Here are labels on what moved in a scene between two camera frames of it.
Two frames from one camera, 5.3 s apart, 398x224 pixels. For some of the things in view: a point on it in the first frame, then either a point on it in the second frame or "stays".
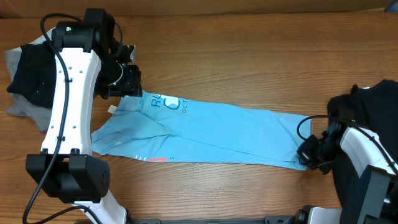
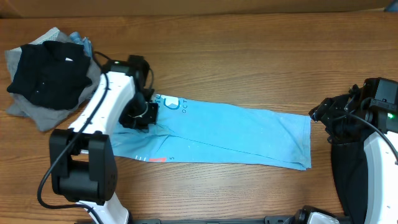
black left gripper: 130,88 to 143,124
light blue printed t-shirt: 166,126 stays
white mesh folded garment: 42,39 stays
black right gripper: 303,150 to 334,106
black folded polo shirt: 35,73 stays
